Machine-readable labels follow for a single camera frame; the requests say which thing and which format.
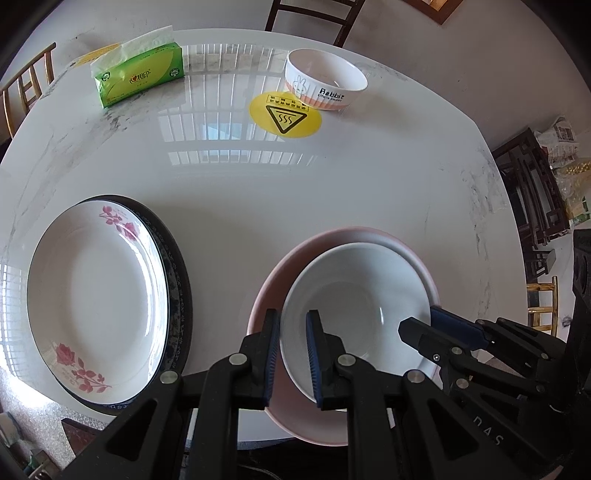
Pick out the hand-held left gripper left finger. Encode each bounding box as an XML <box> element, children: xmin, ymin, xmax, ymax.
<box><xmin>60</xmin><ymin>308</ymin><xmax>281</xmax><ymax>480</ymax></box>

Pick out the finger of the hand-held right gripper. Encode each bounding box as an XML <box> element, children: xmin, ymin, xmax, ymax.
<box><xmin>398</xmin><ymin>316</ymin><xmax>555</xmax><ymax>408</ymax></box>
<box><xmin>430</xmin><ymin>305</ymin><xmax>572</xmax><ymax>370</ymax></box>

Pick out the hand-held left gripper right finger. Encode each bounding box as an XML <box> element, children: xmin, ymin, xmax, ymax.
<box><xmin>305</xmin><ymin>309</ymin><xmax>555</xmax><ymax>480</ymax></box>

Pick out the white bowl with blue cartoon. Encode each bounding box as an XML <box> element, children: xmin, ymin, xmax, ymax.
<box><xmin>280</xmin><ymin>242</ymin><xmax>432</xmax><ymax>411</ymax></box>

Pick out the oval blue floral platter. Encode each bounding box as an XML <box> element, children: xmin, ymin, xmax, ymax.
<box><xmin>60</xmin><ymin>194</ymin><xmax>192</xmax><ymax>411</ymax></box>

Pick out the white plate with pink roses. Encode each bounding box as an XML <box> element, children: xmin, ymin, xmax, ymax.
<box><xmin>26</xmin><ymin>199</ymin><xmax>169</xmax><ymax>404</ymax></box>

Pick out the bamboo chair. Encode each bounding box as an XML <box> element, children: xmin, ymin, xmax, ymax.
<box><xmin>0</xmin><ymin>42</ymin><xmax>57</xmax><ymax>139</ymax></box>
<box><xmin>526</xmin><ymin>276</ymin><xmax>559</xmax><ymax>335</ymax></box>

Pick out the small dark wooden stool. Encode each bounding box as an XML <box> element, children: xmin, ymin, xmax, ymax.
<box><xmin>526</xmin><ymin>249</ymin><xmax>555</xmax><ymax>280</ymax></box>

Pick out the yellow plastic bag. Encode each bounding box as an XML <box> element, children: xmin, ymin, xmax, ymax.
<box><xmin>554</xmin><ymin>159</ymin><xmax>591</xmax><ymax>227</ymax></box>

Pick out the dark wooden rack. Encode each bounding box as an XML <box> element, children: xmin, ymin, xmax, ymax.
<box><xmin>492</xmin><ymin>128</ymin><xmax>571</xmax><ymax>250</ymax></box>

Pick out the bundle of newspapers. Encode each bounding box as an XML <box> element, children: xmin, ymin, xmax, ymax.
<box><xmin>536</xmin><ymin>115</ymin><xmax>580</xmax><ymax>169</ymax></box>

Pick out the dark red wooden stool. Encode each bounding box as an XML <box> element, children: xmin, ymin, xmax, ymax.
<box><xmin>61</xmin><ymin>418</ymin><xmax>112</xmax><ymax>460</ymax></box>

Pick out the white bowl with pink rabbit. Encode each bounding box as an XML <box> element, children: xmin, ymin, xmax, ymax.
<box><xmin>284</xmin><ymin>47</ymin><xmax>369</xmax><ymax>112</ymax></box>

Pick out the green tissue pack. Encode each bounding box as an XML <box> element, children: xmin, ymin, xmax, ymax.
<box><xmin>90</xmin><ymin>25</ymin><xmax>184</xmax><ymax>110</ymax></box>

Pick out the dark wooden chair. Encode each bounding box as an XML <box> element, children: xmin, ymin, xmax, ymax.
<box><xmin>264</xmin><ymin>0</ymin><xmax>365</xmax><ymax>47</ymax></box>

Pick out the wooden picture frame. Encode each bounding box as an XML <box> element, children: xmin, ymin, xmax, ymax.
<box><xmin>402</xmin><ymin>0</ymin><xmax>465</xmax><ymax>25</ymax></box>

